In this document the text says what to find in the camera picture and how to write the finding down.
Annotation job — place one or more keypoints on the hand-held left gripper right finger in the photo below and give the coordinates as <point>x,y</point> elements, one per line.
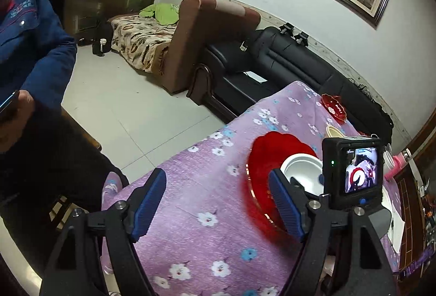
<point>286,210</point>

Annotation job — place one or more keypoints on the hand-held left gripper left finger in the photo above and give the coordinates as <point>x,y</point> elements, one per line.
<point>150,204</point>

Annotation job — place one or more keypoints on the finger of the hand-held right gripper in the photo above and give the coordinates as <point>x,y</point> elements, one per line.
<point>321,179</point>

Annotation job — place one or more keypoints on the white bowl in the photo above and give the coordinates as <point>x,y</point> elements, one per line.
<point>301,168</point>

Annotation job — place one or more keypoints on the beige bowl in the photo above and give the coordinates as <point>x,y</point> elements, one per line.
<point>333,132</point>

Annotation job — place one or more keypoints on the large red plate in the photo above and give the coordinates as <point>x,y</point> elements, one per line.
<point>265,159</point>

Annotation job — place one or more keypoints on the pink shoe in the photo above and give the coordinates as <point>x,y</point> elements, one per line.
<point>111,185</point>

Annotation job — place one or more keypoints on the white plastic jar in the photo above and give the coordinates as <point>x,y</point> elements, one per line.
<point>388,158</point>

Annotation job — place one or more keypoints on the purple floral tablecloth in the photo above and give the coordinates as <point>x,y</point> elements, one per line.
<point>211,187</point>

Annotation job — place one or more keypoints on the pink knitted bottle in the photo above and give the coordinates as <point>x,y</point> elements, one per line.
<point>400,165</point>

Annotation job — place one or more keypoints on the small red scalloped plate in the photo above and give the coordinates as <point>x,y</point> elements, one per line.
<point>335,107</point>

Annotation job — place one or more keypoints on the wooden cabinet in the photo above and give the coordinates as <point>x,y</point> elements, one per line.
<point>417,200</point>

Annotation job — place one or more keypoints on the wooden stool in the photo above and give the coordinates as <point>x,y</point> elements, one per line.
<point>63,214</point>

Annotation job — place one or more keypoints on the black leather sofa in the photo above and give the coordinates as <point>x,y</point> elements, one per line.
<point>293,61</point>

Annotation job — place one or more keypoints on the black clamp device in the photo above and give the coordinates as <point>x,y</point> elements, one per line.
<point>301,38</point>
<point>286,28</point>

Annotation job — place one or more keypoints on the floral leaf blanket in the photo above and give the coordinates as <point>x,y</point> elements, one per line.
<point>139,40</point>

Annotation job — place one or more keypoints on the black phone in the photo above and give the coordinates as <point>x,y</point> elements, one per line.
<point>6,101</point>

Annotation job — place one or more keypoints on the black bag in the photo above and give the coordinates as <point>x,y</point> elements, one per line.
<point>104,32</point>

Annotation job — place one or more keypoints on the brown armchair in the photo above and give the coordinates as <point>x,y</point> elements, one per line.
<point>201,30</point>

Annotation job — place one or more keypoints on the green cloth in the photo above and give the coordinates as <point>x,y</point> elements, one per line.
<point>163,13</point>

